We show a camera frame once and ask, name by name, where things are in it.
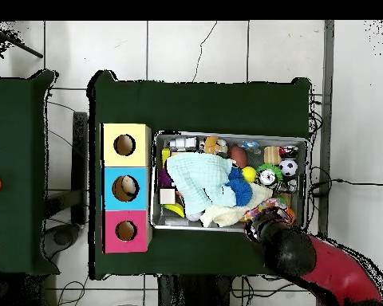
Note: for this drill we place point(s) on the light blue waffle cloth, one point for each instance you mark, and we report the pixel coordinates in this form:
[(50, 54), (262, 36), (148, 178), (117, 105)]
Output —
[(198, 178)]

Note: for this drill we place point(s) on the blue spiky rubber ball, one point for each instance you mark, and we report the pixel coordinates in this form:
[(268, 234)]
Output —
[(242, 191)]

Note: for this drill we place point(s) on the silver drink can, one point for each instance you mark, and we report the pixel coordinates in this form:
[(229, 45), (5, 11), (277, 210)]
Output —
[(267, 177)]

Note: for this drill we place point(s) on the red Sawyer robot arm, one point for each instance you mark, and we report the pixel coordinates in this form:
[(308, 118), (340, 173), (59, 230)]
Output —
[(338, 271)]

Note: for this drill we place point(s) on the shallow clear mesh bin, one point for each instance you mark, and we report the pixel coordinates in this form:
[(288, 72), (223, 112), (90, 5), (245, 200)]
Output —
[(178, 223)]

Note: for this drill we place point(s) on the wooden box with three holes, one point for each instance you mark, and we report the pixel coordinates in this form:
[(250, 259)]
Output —
[(137, 156)]

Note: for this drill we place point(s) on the tan plush animal toy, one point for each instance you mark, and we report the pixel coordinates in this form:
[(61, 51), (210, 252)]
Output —
[(210, 143)]

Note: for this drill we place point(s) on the small brown toy football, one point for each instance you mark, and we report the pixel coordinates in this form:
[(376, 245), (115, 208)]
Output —
[(239, 156)]

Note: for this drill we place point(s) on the cream knitted cloth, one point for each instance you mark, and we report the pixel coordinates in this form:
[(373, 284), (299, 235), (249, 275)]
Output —
[(223, 216)]

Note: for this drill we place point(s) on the smooth yellow ball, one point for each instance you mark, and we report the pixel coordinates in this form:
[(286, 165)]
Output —
[(249, 174)]

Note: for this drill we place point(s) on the dark green table cloth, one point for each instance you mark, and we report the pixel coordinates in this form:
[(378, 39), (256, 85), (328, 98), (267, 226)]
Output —
[(194, 105)]

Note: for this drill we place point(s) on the colourful patterned cloth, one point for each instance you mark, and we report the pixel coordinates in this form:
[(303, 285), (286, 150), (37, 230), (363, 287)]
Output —
[(265, 204)]

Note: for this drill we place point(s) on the small black-white soccer ball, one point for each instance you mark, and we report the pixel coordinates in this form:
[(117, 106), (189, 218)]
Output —
[(288, 168)]

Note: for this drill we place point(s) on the black floor beam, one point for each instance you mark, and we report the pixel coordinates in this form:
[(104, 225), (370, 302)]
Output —
[(79, 159)]

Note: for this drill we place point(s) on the grey floor foot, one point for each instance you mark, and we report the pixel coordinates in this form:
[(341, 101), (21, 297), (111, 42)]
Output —
[(63, 236)]

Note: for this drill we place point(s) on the dark green side table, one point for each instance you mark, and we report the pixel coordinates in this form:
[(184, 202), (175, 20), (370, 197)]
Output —
[(16, 127)]

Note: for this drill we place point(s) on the black tripod leg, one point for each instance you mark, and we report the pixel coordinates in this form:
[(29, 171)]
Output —
[(22, 47)]

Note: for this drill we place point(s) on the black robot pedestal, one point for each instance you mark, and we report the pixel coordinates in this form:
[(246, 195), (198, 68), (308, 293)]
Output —
[(191, 293)]

